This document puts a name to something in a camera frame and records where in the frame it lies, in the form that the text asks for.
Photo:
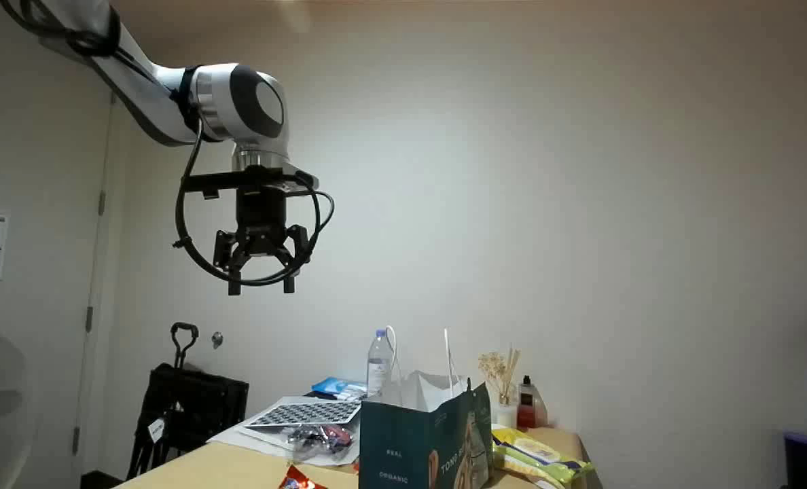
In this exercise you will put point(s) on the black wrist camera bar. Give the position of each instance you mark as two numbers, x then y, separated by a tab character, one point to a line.
239	180

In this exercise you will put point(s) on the small red bottle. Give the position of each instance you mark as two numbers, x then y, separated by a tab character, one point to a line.
527	407

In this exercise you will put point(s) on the green snack pack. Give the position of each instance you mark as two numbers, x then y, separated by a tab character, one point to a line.
539	457

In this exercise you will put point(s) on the clear plastic water bottle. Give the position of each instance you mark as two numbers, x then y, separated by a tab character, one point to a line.
380	361

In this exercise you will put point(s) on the clear plastic bag with items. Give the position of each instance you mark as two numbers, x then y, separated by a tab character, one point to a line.
320	440

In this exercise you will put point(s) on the reed diffuser with sticks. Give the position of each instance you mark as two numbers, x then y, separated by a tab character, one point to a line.
502	398

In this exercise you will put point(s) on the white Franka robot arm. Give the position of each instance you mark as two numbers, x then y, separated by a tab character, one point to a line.
140	85

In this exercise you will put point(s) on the blue tissue pack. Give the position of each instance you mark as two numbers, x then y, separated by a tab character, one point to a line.
335	385

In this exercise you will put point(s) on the black box object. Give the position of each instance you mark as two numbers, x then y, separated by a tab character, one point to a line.
803	461

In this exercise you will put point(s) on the white keyboard with dark keys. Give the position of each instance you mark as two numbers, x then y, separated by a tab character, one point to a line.
304	414

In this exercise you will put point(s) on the orange snack sachet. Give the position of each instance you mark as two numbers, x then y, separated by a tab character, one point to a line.
296	479

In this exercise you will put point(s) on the metal door hinge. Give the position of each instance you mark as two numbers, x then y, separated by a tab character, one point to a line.
100	202
76	440
87	319

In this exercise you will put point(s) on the white door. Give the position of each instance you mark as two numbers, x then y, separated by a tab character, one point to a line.
38	180

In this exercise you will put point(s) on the small metal wall hook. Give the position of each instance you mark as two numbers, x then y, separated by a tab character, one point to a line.
214	339

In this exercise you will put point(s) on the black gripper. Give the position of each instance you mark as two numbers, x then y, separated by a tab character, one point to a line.
262	217

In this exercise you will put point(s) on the dark green paper bag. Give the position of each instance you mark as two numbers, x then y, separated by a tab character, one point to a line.
425	448

